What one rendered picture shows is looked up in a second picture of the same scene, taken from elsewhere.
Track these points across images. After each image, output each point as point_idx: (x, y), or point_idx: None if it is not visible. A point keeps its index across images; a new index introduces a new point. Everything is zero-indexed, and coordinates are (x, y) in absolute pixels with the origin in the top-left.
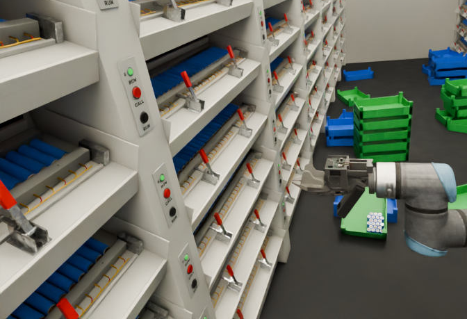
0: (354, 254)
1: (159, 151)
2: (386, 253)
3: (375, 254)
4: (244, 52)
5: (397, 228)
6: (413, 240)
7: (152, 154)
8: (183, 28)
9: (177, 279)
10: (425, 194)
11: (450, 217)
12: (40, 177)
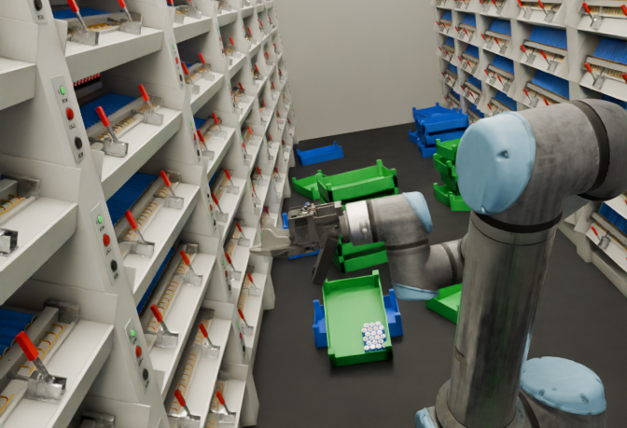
0: (354, 386)
1: (93, 187)
2: (395, 374)
3: (382, 379)
4: (157, 98)
5: (405, 342)
6: (401, 284)
7: (88, 188)
8: (99, 53)
9: (127, 357)
10: (401, 227)
11: (433, 251)
12: None
